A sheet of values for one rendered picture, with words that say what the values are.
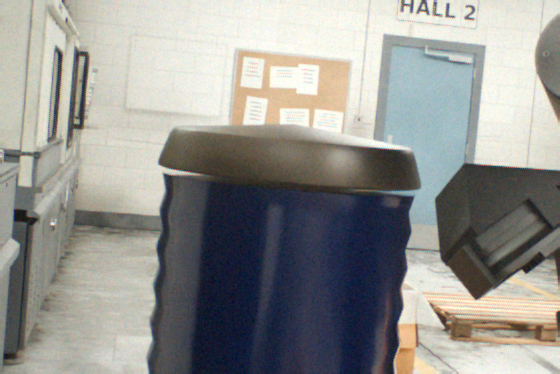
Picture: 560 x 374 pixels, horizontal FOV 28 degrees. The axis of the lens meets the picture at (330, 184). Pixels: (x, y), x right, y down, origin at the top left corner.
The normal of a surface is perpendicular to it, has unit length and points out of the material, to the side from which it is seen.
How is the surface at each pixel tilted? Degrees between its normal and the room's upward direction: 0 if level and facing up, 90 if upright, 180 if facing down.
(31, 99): 90
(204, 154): 72
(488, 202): 61
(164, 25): 90
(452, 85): 90
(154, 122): 89
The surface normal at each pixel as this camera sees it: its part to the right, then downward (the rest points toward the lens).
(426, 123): 0.19, 0.07
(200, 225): -0.57, 0.23
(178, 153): -0.73, -0.36
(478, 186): 0.25, -0.42
